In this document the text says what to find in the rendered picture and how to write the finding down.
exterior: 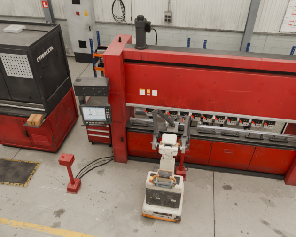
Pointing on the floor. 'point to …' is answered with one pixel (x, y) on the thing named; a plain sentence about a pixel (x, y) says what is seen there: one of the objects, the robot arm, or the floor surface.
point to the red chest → (96, 137)
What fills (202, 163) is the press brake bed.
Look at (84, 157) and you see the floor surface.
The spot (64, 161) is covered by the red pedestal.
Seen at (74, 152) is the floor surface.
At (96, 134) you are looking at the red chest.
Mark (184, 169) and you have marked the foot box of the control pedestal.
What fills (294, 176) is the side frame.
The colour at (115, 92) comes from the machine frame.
